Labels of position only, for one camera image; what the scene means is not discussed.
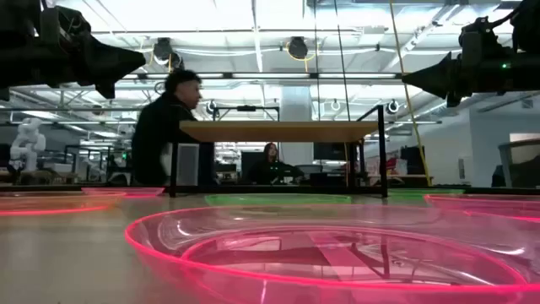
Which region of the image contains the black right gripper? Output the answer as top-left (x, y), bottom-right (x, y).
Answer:
top-left (401, 52), bottom-right (540, 107)

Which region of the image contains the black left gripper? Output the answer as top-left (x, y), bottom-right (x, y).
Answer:
top-left (0, 35), bottom-right (147, 102)

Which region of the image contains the green translucent plastic plate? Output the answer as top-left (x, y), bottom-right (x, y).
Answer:
top-left (386, 187), bottom-right (465, 200)

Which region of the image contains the pink translucent plastic plate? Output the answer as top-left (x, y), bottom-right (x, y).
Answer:
top-left (81, 187), bottom-right (166, 198)
top-left (125, 205), bottom-right (540, 304)
top-left (424, 193), bottom-right (540, 223)

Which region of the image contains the orange translucent plastic plate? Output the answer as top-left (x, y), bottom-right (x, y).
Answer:
top-left (0, 191), bottom-right (127, 217)

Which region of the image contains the green plate with squiggly marks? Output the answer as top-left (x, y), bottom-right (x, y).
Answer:
top-left (204, 193), bottom-right (353, 207)

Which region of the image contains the wooden shelf with black legs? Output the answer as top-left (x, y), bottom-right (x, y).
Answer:
top-left (168, 104), bottom-right (389, 199)

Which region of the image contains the person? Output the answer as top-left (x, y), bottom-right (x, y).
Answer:
top-left (131, 69), bottom-right (217, 187)
top-left (246, 142), bottom-right (305, 186)

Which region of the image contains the white humanoid robot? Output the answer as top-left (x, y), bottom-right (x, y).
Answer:
top-left (8, 117), bottom-right (47, 174)

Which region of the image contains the black monitor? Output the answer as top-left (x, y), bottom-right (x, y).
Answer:
top-left (312, 142), bottom-right (349, 162)

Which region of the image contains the black ceiling cable reel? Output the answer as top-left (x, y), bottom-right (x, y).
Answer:
top-left (152, 36), bottom-right (186, 72)
top-left (288, 35), bottom-right (310, 61)

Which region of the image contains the yellow hanging cable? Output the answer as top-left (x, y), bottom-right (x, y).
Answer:
top-left (386, 0), bottom-right (434, 187)

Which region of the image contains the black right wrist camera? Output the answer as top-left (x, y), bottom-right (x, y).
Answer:
top-left (458, 16), bottom-right (514, 60)

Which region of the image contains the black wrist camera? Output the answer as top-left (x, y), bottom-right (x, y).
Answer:
top-left (40, 6), bottom-right (92, 46)
top-left (458, 16), bottom-right (514, 60)

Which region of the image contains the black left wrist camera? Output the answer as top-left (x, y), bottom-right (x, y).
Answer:
top-left (40, 6), bottom-right (92, 46)

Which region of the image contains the black hanging cable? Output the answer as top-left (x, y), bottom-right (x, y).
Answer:
top-left (333, 0), bottom-right (352, 187)

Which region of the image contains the black aluminium table frame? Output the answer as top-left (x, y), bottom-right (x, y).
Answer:
top-left (0, 183), bottom-right (540, 196)

